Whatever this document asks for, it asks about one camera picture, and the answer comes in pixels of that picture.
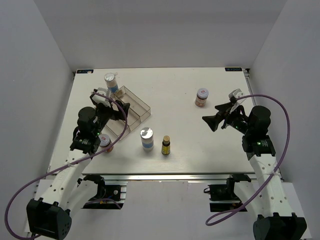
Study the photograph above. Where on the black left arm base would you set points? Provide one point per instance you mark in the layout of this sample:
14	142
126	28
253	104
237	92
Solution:
108	196

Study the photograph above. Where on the blue white shaker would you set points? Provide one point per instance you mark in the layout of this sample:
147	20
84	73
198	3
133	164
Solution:
111	82
147	138

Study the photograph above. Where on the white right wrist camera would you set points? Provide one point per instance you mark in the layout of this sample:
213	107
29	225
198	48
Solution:
237	93

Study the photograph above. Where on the orange jar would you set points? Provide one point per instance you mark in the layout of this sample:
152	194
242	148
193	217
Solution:
105	142
201	97

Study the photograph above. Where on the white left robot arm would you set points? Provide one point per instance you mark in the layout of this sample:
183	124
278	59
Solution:
51	214

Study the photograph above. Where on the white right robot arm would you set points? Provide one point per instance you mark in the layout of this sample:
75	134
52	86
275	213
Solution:
274	218

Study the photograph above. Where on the aluminium table rail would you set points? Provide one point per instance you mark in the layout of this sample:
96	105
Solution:
162	177

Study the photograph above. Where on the blue white shaker front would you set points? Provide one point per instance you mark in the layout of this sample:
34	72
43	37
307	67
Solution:
147	138

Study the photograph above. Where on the blue label sticker left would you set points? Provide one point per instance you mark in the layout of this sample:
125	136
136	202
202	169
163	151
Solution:
84	71

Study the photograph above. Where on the yellow bottle gold cap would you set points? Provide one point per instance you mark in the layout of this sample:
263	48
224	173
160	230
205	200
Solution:
166	145

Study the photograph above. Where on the blue white shaker back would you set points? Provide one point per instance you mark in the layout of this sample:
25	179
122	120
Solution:
111	82

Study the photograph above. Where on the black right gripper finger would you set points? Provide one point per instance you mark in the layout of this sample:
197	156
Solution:
213	121
224	108

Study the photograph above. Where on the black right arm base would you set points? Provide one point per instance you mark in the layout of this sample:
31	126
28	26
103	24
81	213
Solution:
222	196

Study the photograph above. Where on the blue label sticker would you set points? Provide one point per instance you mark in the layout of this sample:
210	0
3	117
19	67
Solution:
84	71
233	69

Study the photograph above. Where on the blue label sticker right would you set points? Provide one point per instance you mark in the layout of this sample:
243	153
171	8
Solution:
233	69

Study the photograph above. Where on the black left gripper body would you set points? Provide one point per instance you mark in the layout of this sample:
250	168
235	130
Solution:
104	113

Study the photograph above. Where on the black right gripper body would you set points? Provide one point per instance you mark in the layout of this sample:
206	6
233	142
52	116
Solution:
237	120

